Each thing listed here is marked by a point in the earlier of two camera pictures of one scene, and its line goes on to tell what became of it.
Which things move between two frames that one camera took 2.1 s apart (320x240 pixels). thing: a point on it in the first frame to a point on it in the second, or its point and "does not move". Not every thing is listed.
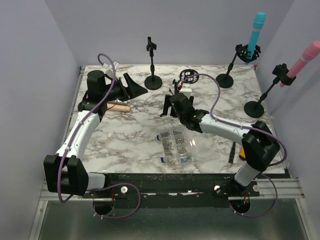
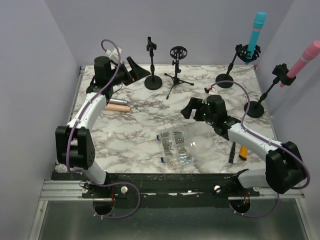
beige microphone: x=118 y=108 does not move
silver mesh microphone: x=118 y=102 does not move
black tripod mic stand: x=184 y=74 to x=177 y=52
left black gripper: x=132 y=90 to x=136 y=73
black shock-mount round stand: x=226 y=81 does not move
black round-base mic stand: x=153 y=82 does not move
